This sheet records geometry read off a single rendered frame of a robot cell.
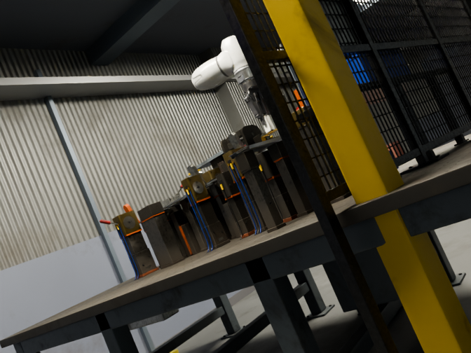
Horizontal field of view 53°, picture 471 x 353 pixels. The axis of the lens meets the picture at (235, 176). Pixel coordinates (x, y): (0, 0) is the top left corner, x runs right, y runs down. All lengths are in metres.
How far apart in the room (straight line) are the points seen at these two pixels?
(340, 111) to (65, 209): 3.06
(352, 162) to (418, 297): 0.37
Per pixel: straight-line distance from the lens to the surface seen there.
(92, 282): 3.93
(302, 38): 1.27
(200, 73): 2.14
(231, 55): 2.08
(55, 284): 3.78
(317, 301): 3.20
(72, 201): 4.06
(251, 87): 2.05
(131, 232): 2.68
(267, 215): 1.62
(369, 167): 1.22
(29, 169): 3.99
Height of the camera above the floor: 0.80
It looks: 4 degrees up
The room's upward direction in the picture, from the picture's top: 24 degrees counter-clockwise
